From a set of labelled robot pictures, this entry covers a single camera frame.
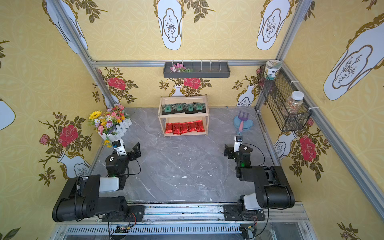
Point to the green tea bag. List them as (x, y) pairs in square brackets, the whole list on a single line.
[(167, 109), (179, 108), (191, 108), (200, 107)]

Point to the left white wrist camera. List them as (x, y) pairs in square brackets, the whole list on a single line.
[(119, 147)]

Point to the patterned tin jar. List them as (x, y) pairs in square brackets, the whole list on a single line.
[(272, 69)]

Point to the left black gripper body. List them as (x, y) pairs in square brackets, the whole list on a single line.
[(132, 153)]

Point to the grey wall tray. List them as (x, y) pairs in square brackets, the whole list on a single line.
[(200, 69)]

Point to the glass jar white lid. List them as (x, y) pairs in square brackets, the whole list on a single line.
[(293, 103)]

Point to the blue dustpan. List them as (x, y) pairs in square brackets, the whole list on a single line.
[(246, 126)]

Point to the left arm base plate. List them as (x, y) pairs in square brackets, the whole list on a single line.
[(131, 214)]

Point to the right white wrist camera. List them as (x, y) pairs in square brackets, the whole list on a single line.
[(238, 142)]

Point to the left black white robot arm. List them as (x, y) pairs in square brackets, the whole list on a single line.
[(80, 198)]

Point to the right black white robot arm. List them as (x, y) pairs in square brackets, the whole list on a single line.
[(272, 189)]

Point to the flower bouquet white fence pot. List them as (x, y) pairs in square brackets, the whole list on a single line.
[(111, 125)]

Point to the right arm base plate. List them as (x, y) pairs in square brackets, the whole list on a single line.
[(234, 213)]

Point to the wooden two-tier shelf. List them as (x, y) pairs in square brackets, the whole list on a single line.
[(183, 117)]

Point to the small circuit board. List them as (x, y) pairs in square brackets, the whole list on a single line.
[(122, 229)]

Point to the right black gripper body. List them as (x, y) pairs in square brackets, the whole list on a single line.
[(229, 151)]

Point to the pink flowers in tray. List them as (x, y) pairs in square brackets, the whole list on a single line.
[(179, 68)]

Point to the black wire wall basket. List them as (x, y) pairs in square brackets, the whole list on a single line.
[(275, 93)]

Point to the purple pink toy rake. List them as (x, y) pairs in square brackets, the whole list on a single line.
[(243, 117)]

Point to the aluminium rail frame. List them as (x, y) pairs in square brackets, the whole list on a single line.
[(198, 220)]

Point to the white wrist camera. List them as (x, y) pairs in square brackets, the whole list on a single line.
[(238, 142), (119, 147)]

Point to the red tea bag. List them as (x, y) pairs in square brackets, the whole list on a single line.
[(199, 126), (184, 128), (192, 127), (169, 128), (176, 129)]

